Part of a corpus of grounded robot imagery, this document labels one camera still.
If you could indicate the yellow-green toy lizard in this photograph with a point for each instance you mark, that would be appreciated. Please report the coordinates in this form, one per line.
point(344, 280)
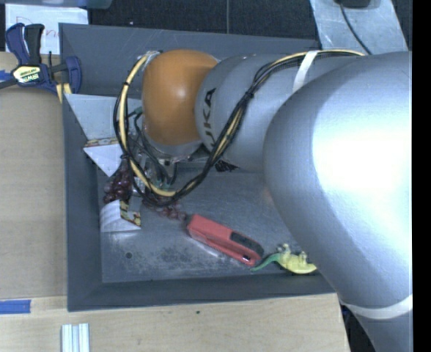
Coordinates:
point(295, 263)

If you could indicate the brown cardboard board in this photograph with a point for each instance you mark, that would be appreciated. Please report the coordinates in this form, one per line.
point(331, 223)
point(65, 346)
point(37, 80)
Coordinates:
point(30, 196)

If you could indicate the dark red toy grapes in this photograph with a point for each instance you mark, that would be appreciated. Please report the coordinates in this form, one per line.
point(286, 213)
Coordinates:
point(118, 187)

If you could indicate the grey metal bin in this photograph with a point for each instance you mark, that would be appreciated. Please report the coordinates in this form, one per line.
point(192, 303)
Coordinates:
point(186, 255)

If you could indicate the red stapler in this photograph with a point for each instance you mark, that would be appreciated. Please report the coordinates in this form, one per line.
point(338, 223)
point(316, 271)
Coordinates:
point(219, 237)

